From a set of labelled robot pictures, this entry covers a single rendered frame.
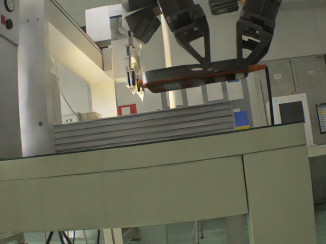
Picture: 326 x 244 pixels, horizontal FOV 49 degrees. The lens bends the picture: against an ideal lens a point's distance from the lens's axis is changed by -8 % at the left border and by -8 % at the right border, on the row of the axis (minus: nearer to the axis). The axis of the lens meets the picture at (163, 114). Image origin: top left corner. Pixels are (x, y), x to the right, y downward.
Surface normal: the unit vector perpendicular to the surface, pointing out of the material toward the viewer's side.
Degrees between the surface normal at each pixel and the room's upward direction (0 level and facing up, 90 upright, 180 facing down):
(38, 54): 90
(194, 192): 90
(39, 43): 90
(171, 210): 90
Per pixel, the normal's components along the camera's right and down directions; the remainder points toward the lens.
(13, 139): 0.99, -0.14
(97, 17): -0.12, -0.13
